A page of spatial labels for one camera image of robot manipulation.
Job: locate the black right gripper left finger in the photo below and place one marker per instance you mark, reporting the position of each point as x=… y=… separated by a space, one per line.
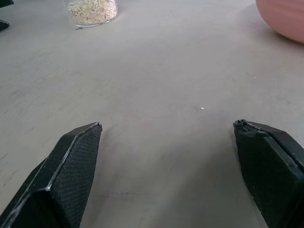
x=59 y=180

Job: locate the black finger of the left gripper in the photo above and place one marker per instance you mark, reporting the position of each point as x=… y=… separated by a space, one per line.
x=3 y=25
x=5 y=2

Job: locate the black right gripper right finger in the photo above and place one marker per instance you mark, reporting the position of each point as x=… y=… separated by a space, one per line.
x=268 y=171

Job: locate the glass jar of oats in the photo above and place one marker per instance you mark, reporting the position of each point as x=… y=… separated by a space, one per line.
x=92 y=12

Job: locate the pink bowl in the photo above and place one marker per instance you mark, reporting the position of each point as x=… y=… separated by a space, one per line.
x=282 y=16

